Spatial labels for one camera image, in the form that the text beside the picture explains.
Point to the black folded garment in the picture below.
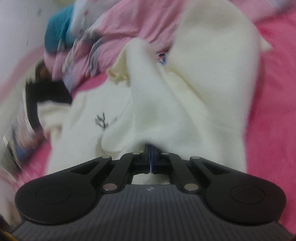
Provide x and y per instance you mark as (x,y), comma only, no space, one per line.
(46,92)

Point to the pink and white headboard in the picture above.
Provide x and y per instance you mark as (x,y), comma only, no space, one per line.
(11,76)

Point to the pink floral blanket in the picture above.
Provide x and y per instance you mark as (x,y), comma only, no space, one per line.
(272,104)

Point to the stack of folded clothes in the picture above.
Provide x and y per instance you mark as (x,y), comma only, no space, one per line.
(22,136)

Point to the cream white sweater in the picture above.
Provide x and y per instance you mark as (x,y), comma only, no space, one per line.
(185,104)

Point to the pink patterned quilt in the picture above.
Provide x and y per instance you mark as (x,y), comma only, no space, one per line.
(129,23)

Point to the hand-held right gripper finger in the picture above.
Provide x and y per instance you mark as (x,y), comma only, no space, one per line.
(147,157)
(153,160)

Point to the teal pillow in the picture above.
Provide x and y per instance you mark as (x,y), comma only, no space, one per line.
(56,30)

